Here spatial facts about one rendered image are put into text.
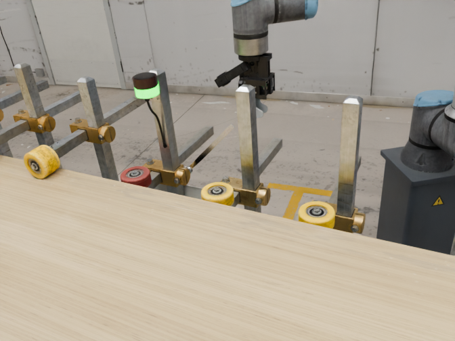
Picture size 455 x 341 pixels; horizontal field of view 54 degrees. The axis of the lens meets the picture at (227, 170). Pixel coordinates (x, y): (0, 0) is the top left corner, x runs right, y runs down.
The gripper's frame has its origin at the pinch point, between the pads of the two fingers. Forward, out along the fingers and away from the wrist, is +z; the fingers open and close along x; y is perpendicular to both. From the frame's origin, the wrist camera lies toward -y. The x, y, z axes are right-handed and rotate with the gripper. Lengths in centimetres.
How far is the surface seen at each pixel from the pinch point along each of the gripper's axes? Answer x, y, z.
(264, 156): 0.5, 4.3, 11.4
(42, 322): -75, -8, 6
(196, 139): 2.8, -20.3, 10.4
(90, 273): -62, -8, 6
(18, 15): 224, -349, 24
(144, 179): -28.8, -18.1, 6.3
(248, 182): -18.9, 7.3, 8.2
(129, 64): 233, -228, 71
